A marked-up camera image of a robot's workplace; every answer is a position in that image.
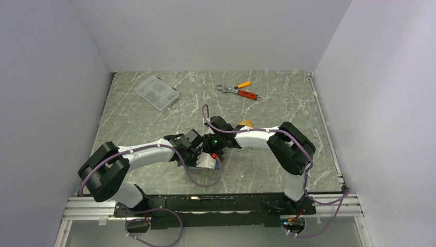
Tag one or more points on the orange handled pliers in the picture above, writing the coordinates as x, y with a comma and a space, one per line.
221, 87

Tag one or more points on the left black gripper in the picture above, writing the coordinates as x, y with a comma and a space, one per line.
197, 151

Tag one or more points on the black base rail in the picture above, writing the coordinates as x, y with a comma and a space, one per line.
230, 209

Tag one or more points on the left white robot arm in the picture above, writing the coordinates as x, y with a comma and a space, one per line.
104, 172

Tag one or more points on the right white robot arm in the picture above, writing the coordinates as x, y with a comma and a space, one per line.
292, 149

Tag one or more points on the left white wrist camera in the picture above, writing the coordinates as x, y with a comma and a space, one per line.
207, 161

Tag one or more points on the clear plastic organizer box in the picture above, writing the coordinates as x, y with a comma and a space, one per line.
156, 92

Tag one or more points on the red adjustable wrench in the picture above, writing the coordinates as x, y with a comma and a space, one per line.
243, 93

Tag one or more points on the grey card holder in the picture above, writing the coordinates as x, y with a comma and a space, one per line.
199, 168

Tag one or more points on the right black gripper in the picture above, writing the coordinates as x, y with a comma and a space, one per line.
206, 145

